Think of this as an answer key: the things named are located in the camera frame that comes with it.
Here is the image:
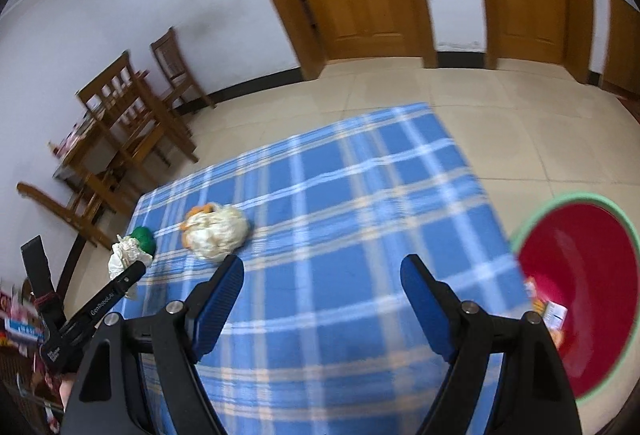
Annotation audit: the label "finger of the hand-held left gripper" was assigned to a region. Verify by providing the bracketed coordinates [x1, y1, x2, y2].
[61, 260, 147, 342]

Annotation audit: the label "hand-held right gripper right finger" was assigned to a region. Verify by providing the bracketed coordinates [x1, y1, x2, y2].
[400, 253, 583, 435]

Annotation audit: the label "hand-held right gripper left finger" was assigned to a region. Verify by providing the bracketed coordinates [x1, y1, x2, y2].
[60, 253, 246, 435]

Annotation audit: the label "white plastic bag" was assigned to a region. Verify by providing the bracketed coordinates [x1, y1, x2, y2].
[107, 236, 152, 282]

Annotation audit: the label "orange snack packet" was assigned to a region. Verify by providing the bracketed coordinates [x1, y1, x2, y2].
[524, 277, 543, 311]

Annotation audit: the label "red bin with green rim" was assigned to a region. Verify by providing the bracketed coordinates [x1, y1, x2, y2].
[510, 192, 640, 403]

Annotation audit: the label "pile of colourful packets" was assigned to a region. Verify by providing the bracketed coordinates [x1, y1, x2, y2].
[0, 280, 46, 351]

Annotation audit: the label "green plastic object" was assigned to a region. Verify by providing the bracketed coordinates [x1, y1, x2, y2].
[129, 226, 157, 256]

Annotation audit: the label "large cream foam net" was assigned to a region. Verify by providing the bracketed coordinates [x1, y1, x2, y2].
[185, 205, 251, 263]

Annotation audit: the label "wooden chair with curved back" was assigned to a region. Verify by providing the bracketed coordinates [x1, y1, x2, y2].
[16, 182, 113, 250]

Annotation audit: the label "blue plaid tablecloth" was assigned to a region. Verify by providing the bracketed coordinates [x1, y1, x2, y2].
[117, 102, 533, 435]

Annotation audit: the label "wooden table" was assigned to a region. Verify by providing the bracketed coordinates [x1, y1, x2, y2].
[49, 115, 146, 236]

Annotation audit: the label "items on wooden table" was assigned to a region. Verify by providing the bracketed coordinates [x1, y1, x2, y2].
[50, 120, 93, 158]

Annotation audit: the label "wooden cabinet door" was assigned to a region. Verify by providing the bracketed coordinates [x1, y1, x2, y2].
[602, 0, 640, 98]

